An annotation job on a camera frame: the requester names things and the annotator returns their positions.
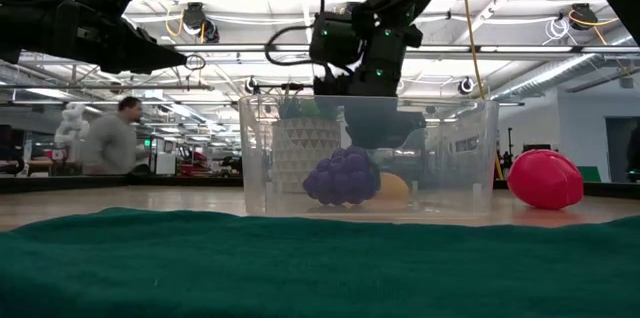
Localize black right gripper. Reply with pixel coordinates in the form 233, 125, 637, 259
344, 96, 427, 149

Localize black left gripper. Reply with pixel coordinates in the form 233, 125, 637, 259
0, 0, 187, 75

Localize purple toy grapes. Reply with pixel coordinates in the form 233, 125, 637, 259
302, 145, 382, 207

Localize yellow toy banana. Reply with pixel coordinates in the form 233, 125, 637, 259
372, 171, 412, 205

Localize red toy bell pepper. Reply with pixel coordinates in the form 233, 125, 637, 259
507, 149, 585, 211

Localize clear plastic tupperware container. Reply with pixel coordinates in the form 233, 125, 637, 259
238, 93, 500, 219

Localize succulent in white patterned pot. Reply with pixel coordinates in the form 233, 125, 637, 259
269, 88, 345, 195

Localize person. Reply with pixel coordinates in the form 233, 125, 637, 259
78, 96, 152, 177

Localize white robot figure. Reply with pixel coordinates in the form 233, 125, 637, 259
53, 101, 92, 152

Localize white cabinet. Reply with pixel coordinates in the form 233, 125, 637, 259
149, 137, 177, 175

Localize dark green cloth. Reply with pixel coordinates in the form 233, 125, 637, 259
0, 206, 640, 318

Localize green board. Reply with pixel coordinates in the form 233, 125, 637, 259
577, 165, 604, 183

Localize black ceiling cord reel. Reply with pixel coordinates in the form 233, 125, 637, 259
182, 1, 221, 44
568, 2, 600, 33

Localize yellow hanging cable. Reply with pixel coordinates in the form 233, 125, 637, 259
459, 0, 505, 182

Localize silver ventilation duct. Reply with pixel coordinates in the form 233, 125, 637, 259
492, 52, 640, 104

